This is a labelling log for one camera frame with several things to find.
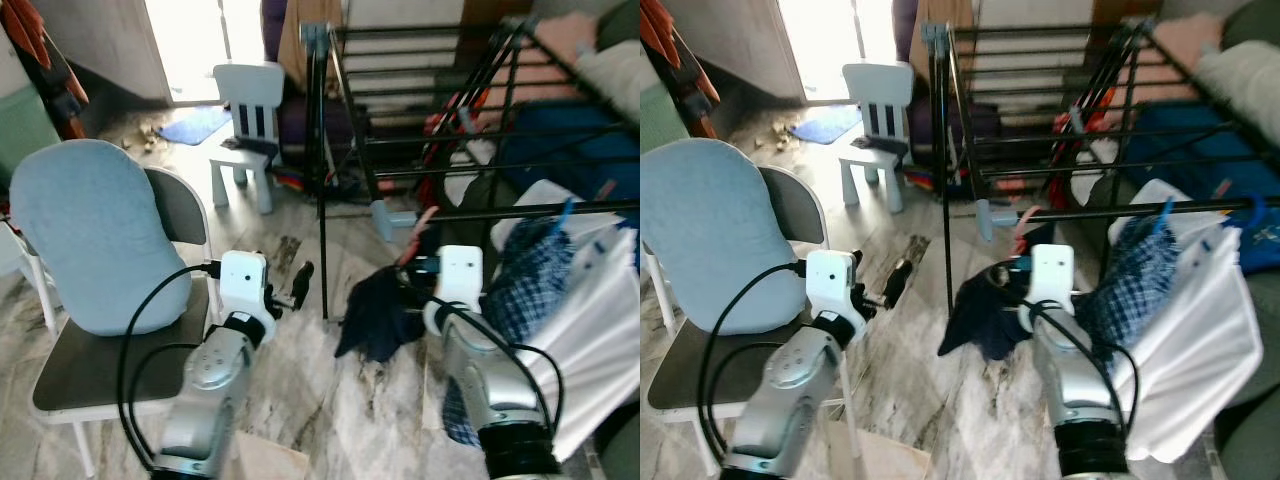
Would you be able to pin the pink plastic hanger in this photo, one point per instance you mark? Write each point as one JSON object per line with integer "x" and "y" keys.
{"x": 420, "y": 230}
{"x": 1018, "y": 235}

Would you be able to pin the dark navy garment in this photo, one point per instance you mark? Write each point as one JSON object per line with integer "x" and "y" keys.
{"x": 375, "y": 315}
{"x": 975, "y": 320}

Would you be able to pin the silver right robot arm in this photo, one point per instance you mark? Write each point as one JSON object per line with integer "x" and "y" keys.
{"x": 1075, "y": 390}
{"x": 490, "y": 390}

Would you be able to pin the blue plastic hanger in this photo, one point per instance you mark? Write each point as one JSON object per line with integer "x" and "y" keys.
{"x": 1252, "y": 212}
{"x": 1163, "y": 215}
{"x": 566, "y": 215}

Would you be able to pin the black metal drying rack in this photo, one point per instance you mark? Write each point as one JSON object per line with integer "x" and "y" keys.
{"x": 480, "y": 212}
{"x": 1090, "y": 212}

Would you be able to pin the blue plaid shirt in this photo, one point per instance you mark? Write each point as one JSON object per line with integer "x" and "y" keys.
{"x": 530, "y": 280}
{"x": 1125, "y": 290}

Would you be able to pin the small dark cloth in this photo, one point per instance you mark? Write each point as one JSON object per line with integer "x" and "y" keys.
{"x": 250, "y": 148}
{"x": 880, "y": 148}

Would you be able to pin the light blue cushion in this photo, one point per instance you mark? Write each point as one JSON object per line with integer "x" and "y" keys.
{"x": 720, "y": 230}
{"x": 95, "y": 230}

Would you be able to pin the blue floor mat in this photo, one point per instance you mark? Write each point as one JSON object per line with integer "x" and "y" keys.
{"x": 195, "y": 125}
{"x": 825, "y": 125}

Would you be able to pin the white shirt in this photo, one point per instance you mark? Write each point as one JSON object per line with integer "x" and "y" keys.
{"x": 1195, "y": 350}
{"x": 590, "y": 330}

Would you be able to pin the white child chair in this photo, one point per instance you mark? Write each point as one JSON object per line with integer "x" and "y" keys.
{"x": 250, "y": 100}
{"x": 880, "y": 100}

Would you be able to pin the beige crumpled cloth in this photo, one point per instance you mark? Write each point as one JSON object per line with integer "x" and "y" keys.
{"x": 772, "y": 135}
{"x": 140, "y": 137}

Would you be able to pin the grey white folding chair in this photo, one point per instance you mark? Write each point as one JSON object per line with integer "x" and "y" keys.
{"x": 90, "y": 375}
{"x": 680, "y": 380}

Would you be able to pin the green storage box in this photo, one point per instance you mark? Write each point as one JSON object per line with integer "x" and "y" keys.
{"x": 655, "y": 125}
{"x": 25, "y": 130}

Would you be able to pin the white pillow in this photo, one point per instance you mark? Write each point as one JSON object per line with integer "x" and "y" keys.
{"x": 1245, "y": 85}
{"x": 610, "y": 80}

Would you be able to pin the pink pillow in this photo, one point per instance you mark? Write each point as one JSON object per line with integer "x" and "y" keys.
{"x": 565, "y": 45}
{"x": 1185, "y": 45}

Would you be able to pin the red black bag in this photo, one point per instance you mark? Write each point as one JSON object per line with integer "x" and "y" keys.
{"x": 40, "y": 50}
{"x": 680, "y": 50}

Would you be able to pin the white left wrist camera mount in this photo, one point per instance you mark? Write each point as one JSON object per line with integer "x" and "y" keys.
{"x": 243, "y": 285}
{"x": 830, "y": 285}

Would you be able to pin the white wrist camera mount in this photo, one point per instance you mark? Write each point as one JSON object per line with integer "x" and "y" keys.
{"x": 1050, "y": 272}
{"x": 830, "y": 285}
{"x": 243, "y": 285}
{"x": 460, "y": 275}

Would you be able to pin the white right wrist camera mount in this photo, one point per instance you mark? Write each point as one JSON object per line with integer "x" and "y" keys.
{"x": 1050, "y": 272}
{"x": 460, "y": 275}

